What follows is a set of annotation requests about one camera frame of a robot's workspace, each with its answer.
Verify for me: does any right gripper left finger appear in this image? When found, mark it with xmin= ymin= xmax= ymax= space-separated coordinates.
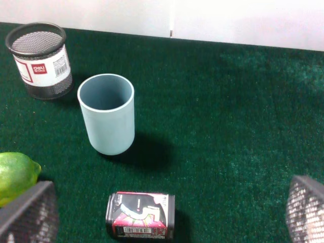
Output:
xmin=1 ymin=181 xmax=59 ymax=242

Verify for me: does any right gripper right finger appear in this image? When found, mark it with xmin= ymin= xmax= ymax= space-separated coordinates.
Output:
xmin=286 ymin=175 xmax=323 ymax=242

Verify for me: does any green lime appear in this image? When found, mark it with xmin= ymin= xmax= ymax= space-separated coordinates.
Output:
xmin=1 ymin=152 xmax=42 ymax=207

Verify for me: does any black pink small box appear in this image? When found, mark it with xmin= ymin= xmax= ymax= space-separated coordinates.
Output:
xmin=105 ymin=191 xmax=175 ymax=240

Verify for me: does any green felt table cloth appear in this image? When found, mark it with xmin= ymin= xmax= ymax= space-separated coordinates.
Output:
xmin=1 ymin=29 xmax=323 ymax=242

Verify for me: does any light blue plastic cup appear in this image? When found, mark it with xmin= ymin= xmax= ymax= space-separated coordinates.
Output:
xmin=77 ymin=73 xmax=135 ymax=155

